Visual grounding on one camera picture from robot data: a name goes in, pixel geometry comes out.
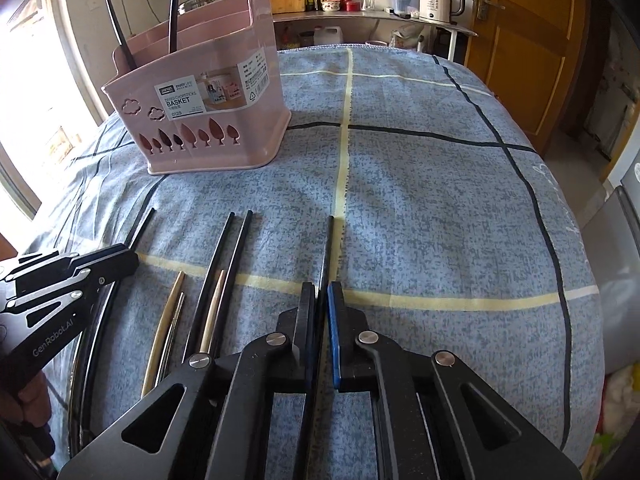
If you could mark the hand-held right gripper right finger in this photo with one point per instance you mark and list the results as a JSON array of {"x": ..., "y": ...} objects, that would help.
[{"x": 335, "y": 340}]

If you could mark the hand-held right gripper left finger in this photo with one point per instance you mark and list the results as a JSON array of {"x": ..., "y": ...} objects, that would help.
[{"x": 307, "y": 320}]

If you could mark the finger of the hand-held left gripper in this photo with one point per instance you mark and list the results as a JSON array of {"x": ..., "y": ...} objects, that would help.
[
  {"x": 75, "y": 294},
  {"x": 112, "y": 257}
]

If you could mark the black chopstick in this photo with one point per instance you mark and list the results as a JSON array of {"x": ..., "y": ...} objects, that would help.
[
  {"x": 119, "y": 27},
  {"x": 326, "y": 255},
  {"x": 139, "y": 227},
  {"x": 172, "y": 10},
  {"x": 212, "y": 285},
  {"x": 231, "y": 275},
  {"x": 144, "y": 230}
]

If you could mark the beige wooden chopstick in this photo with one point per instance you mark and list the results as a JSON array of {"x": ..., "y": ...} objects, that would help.
[
  {"x": 164, "y": 330},
  {"x": 212, "y": 310}
]

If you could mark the metal chopstick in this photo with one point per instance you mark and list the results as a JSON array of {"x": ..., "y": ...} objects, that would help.
[{"x": 171, "y": 335}]

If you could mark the pink chopstick basket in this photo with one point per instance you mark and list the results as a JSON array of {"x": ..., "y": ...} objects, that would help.
[{"x": 210, "y": 110}]

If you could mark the person's left hand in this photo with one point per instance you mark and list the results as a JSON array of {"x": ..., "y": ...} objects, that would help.
[{"x": 30, "y": 402}]

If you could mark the blue checked blanket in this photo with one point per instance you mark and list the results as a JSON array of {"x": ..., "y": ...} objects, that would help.
[{"x": 425, "y": 200}]

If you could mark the steel steamer pot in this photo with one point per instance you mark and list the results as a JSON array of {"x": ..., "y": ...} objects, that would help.
[{"x": 197, "y": 4}]

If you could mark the white plastic jug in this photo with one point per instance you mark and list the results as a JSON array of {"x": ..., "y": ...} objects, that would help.
[{"x": 327, "y": 36}]

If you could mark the white refrigerator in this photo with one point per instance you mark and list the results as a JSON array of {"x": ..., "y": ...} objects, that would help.
[{"x": 617, "y": 270}]

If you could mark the crumpled plastic bags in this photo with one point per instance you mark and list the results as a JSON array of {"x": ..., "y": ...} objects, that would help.
[{"x": 407, "y": 39}]

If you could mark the metal kitchen shelf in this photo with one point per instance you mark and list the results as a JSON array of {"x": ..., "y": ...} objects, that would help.
[{"x": 360, "y": 17}]

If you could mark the printed white bowl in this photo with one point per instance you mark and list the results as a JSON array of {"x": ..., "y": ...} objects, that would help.
[{"x": 330, "y": 6}]

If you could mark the small red jar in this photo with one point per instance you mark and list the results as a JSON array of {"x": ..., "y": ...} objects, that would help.
[{"x": 352, "y": 6}]

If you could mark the white electric kettle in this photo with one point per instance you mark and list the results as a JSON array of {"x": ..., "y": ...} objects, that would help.
[{"x": 440, "y": 0}]

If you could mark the wooden door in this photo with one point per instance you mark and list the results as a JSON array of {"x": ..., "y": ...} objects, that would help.
[{"x": 525, "y": 50}]

